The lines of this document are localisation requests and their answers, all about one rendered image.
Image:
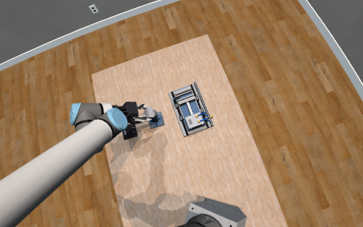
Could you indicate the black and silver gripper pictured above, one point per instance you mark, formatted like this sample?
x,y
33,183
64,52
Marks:
x,y
131,108

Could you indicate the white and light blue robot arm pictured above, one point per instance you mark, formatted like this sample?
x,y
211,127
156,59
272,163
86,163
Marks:
x,y
96,124

